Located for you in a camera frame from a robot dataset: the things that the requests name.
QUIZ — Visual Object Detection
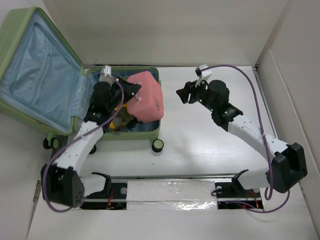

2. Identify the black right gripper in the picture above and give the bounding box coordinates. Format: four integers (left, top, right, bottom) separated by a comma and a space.
176, 76, 217, 113

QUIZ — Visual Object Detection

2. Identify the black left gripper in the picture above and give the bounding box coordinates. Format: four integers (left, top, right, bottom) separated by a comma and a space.
106, 77, 141, 112

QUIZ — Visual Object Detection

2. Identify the pink jewelry box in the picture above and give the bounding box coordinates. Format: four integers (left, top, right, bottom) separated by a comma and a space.
127, 71, 164, 123

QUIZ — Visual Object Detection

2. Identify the camouflage clothing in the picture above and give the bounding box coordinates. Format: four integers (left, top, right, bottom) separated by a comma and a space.
107, 104, 136, 133

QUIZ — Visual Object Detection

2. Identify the green hard-shell suitcase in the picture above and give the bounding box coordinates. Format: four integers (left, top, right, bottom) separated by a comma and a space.
0, 6, 165, 153

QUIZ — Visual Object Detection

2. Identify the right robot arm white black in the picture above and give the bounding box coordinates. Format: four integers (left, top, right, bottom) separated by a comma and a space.
176, 80, 308, 197

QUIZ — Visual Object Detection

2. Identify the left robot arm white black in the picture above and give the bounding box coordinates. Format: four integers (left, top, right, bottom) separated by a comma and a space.
41, 77, 141, 213

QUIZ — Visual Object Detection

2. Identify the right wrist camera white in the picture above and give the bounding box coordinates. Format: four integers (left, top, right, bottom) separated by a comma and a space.
195, 64, 212, 87

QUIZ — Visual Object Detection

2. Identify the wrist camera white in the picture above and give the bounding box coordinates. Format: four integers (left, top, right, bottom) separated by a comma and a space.
195, 64, 212, 87
99, 65, 116, 85

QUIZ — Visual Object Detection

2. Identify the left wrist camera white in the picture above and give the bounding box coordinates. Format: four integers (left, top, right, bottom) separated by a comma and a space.
99, 65, 116, 85

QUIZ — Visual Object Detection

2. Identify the metal base rail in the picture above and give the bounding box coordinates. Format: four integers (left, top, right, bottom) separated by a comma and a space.
75, 178, 264, 211

